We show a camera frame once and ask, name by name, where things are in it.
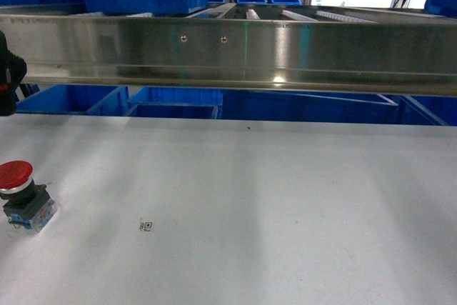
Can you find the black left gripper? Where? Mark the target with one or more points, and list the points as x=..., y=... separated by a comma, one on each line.
x=13, y=70

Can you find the red mushroom push button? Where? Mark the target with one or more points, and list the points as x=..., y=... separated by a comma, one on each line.
x=28, y=205

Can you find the small printed code sticker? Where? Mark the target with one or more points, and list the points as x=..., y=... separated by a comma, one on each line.
x=146, y=224

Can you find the blue bin below rail left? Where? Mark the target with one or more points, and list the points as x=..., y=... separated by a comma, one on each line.
x=77, y=100

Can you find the blue bin below rail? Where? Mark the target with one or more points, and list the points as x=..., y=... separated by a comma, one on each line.
x=276, y=105
x=77, y=100

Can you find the blue bin below rail centre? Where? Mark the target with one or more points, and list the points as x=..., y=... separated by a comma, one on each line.
x=276, y=105

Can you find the stainless steel shelf rail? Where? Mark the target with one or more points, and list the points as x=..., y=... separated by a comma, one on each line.
x=235, y=46

